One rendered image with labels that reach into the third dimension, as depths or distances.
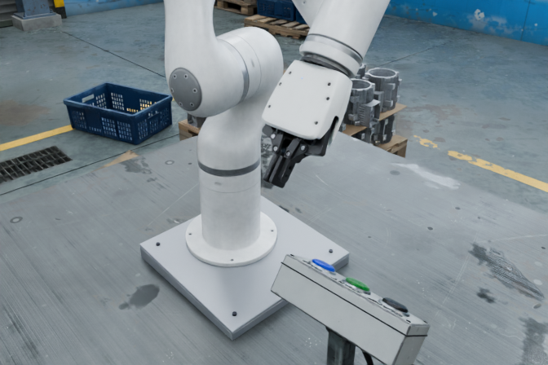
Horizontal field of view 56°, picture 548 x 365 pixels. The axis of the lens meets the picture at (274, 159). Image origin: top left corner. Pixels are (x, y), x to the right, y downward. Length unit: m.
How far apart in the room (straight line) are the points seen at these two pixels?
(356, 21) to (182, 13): 0.29
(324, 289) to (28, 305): 0.63
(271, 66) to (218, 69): 0.13
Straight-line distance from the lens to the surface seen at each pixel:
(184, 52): 0.83
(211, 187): 0.96
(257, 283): 0.98
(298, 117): 0.68
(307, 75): 0.70
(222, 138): 0.91
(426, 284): 1.06
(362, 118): 2.76
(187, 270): 1.02
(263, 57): 0.89
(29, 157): 3.53
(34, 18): 6.84
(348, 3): 0.70
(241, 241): 1.03
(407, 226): 1.21
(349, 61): 0.69
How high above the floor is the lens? 1.48
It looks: 28 degrees down
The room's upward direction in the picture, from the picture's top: straight up
